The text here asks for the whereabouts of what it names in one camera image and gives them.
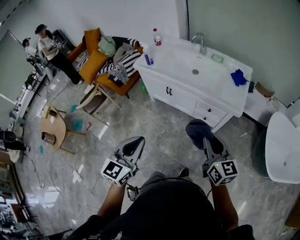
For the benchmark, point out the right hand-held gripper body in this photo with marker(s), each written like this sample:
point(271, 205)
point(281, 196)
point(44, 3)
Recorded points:
point(222, 172)

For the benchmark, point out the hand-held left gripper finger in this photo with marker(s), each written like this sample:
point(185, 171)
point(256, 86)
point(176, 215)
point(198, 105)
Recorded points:
point(124, 148)
point(138, 152)

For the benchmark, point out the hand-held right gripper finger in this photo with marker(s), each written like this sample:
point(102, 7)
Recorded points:
point(209, 150)
point(220, 148)

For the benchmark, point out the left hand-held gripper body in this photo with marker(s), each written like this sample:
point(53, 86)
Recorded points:
point(112, 170)

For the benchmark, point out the dark blue cloth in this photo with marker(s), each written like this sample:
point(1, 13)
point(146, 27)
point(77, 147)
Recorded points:
point(198, 132)

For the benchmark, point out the white cabinet door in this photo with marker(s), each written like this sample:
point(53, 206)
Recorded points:
point(184, 100)
point(157, 87)

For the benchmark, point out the person's left forearm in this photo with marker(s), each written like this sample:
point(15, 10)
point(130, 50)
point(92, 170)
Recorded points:
point(111, 201)

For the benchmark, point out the person's right forearm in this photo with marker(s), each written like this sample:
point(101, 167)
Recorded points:
point(225, 206)

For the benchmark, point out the white drawer with black knob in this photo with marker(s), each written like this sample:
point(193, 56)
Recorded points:
point(218, 112)
point(212, 122)

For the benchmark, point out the white vanity cabinet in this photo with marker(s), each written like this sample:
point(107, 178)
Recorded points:
point(211, 77)

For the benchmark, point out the black battery pack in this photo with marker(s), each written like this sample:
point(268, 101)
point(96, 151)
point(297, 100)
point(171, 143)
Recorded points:
point(132, 193)

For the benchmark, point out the person's grey trousers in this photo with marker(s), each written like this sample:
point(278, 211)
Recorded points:
point(157, 178)

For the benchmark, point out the person's right shoe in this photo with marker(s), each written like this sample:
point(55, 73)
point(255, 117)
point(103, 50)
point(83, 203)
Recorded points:
point(184, 172)

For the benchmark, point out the white power strip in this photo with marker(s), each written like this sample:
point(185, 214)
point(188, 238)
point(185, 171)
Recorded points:
point(77, 174)

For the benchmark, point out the clear bag teal contents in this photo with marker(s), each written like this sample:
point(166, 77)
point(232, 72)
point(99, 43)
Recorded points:
point(77, 124)

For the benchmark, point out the white low ledge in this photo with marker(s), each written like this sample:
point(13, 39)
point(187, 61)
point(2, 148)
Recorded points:
point(255, 105)

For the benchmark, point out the wooden chair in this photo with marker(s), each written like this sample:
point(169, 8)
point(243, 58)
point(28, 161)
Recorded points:
point(93, 102)

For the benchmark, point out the orange sofa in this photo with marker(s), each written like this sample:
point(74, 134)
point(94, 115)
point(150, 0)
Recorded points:
point(122, 87)

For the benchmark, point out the person's black shirt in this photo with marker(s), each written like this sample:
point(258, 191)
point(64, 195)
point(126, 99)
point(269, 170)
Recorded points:
point(173, 211)

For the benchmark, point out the green plastic object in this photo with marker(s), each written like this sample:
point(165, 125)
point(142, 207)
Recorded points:
point(144, 88)

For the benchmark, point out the black pouch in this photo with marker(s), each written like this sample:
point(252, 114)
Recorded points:
point(251, 86)

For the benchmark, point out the metal cup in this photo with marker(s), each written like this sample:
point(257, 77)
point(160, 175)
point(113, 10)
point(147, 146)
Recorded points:
point(48, 138)

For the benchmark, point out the round wooden table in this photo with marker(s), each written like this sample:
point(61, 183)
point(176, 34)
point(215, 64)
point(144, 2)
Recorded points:
point(55, 126)

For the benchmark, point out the bright blue rag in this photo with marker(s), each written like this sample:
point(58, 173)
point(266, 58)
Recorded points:
point(239, 78)

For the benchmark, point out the cardboard box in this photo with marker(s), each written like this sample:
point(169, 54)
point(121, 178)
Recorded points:
point(263, 90)

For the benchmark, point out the grey fluffy blanket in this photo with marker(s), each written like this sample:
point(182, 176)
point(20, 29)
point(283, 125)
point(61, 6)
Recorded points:
point(118, 75)

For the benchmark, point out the dark cup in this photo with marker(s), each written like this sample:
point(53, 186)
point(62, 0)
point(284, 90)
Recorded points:
point(52, 113)

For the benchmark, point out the small beige box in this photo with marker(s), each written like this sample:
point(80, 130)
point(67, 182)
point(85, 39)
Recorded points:
point(46, 111)

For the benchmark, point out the orange cushion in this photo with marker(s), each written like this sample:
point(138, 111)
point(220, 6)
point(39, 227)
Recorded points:
point(93, 66)
point(92, 38)

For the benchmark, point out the striped black white blanket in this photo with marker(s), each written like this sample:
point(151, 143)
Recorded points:
point(130, 61)

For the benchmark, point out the green soap dish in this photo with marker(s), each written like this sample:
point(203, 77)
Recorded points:
point(217, 58)

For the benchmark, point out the beige garment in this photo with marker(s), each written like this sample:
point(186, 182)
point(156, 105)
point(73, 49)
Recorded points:
point(122, 54)

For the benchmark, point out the chrome faucet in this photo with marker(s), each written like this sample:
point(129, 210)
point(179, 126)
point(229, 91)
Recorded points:
point(203, 50)

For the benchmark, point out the mint green bag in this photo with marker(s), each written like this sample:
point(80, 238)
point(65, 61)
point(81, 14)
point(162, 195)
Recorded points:
point(107, 45)

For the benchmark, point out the black appliance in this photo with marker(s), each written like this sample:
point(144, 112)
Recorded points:
point(8, 138)

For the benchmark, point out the cluttered storage shelf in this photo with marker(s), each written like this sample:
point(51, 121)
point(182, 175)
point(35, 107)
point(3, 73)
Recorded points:
point(9, 211)

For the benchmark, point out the clear bottle red cap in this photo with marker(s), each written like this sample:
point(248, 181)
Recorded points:
point(157, 38)

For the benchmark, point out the grey roller blind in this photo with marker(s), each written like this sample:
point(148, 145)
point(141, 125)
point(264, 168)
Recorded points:
point(9, 65)

